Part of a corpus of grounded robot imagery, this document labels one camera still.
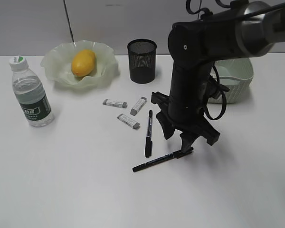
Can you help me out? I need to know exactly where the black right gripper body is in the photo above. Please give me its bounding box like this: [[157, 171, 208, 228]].
[[151, 64, 228, 145]]

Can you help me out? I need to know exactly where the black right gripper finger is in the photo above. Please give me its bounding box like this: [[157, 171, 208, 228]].
[[180, 132, 197, 153], [156, 111, 175, 140]]

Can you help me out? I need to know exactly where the black marker pen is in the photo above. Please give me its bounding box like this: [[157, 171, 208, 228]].
[[145, 110, 153, 158], [132, 147, 193, 172]]

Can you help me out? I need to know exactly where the yellow mango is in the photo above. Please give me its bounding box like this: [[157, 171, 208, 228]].
[[71, 49, 96, 77]]

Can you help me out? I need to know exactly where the clear water bottle green label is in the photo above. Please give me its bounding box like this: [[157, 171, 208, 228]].
[[9, 56, 54, 127]]

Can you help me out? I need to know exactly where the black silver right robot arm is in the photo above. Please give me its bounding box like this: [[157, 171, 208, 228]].
[[151, 0, 285, 158]]

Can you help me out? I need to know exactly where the grey white eraser upper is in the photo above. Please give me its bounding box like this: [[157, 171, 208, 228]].
[[130, 97, 147, 116]]

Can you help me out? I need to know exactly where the grey white eraser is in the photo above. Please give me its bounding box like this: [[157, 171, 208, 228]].
[[117, 114, 140, 130], [130, 97, 147, 116], [103, 99, 127, 108]]

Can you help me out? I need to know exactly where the grey white eraser lower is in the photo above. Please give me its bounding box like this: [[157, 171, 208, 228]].
[[117, 114, 140, 130]]

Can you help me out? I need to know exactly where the pale green plastic basket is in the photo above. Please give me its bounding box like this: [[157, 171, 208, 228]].
[[215, 58, 254, 104]]

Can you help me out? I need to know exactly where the black mesh pen holder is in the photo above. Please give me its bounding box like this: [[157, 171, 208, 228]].
[[127, 38, 157, 84]]

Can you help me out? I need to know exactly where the grey white eraser left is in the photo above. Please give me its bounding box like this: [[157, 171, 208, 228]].
[[103, 99, 127, 108]]

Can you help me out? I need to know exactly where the pale green wavy glass plate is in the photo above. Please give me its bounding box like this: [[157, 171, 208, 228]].
[[40, 40, 119, 90]]

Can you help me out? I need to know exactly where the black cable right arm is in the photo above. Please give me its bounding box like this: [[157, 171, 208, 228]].
[[199, 61, 228, 121]]

